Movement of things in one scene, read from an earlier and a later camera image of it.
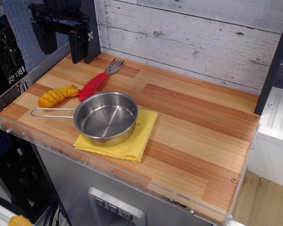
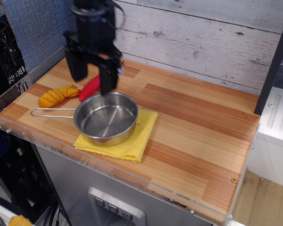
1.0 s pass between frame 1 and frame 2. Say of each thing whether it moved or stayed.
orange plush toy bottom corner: stayed
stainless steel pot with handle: stayed
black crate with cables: stayed
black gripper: moved
